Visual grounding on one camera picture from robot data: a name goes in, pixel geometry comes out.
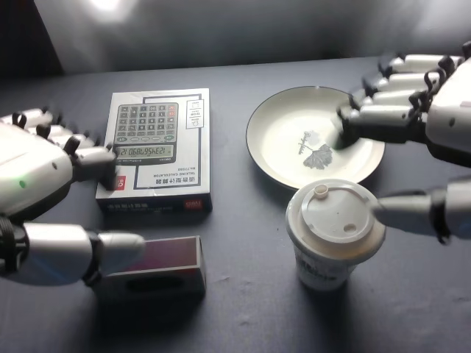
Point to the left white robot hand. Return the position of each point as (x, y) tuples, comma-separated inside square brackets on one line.
[(33, 165)]

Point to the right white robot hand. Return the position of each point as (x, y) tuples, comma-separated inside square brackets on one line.
[(452, 121)]

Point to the white paper cup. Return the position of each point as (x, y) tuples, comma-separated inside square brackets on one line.
[(331, 220)]

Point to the maroon rectangular box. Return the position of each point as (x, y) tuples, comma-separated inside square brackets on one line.
[(169, 257)]

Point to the white calculator box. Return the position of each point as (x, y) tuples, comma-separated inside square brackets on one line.
[(162, 121)]

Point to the white plate with dark rim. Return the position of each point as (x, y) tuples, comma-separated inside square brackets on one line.
[(283, 128)]

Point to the grey table cloth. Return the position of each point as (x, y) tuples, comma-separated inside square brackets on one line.
[(239, 294)]

